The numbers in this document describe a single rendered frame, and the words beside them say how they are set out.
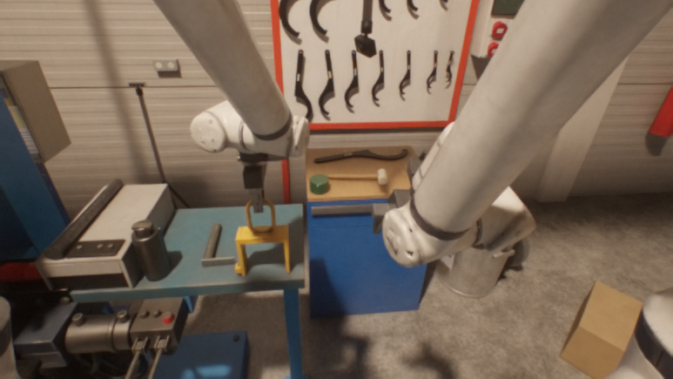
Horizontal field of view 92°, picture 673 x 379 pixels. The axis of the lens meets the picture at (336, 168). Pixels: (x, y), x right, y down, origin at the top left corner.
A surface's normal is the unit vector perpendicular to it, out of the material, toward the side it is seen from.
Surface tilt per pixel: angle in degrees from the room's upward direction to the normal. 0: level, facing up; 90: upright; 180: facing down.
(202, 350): 0
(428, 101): 90
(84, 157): 90
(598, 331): 0
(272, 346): 0
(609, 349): 90
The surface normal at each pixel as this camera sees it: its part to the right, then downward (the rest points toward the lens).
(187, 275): 0.02, -0.87
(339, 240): 0.11, 0.49
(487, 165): -0.39, 0.66
